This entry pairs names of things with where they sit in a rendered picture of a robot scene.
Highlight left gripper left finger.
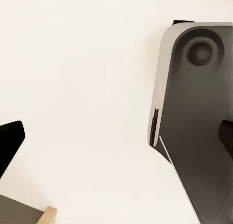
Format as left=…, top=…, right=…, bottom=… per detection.
left=0, top=120, right=25, bottom=179

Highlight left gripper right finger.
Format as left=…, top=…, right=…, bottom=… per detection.
left=217, top=120, right=233, bottom=159

